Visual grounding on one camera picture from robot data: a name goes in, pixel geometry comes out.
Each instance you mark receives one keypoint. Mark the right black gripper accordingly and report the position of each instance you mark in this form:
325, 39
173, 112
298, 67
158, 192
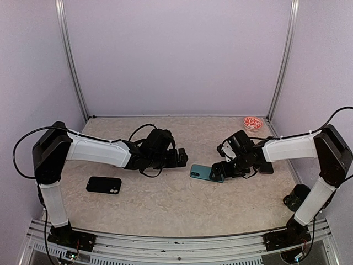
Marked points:
216, 167

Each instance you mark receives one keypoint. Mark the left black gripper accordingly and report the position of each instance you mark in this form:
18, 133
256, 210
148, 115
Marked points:
175, 162

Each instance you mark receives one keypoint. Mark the teal green phone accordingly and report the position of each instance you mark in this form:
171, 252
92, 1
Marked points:
204, 173

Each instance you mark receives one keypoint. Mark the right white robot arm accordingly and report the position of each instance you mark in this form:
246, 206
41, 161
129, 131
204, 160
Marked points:
327, 153

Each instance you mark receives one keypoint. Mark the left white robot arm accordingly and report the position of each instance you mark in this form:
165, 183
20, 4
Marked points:
59, 145

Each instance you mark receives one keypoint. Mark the black phone red edge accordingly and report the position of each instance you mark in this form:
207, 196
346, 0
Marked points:
266, 168

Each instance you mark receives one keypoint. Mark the black phone case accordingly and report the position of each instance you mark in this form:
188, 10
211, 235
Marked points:
105, 185

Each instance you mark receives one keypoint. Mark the red white patterned bowl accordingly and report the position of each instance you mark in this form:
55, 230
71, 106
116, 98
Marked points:
252, 123

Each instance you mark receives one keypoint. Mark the dark green mug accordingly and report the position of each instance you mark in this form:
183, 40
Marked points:
296, 197

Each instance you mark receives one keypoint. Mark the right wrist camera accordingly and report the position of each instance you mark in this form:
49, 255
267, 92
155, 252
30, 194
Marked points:
226, 150

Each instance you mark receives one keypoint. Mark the front aluminium rail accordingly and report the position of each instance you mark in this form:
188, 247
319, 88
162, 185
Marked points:
248, 248

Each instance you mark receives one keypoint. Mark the right aluminium frame post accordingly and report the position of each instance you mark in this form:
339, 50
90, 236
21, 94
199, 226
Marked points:
285, 59

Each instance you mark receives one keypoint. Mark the aluminium frame post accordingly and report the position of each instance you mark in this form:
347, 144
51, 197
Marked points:
62, 22
285, 59

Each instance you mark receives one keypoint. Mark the left aluminium frame post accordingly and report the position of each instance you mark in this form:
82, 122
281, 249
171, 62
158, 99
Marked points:
62, 22

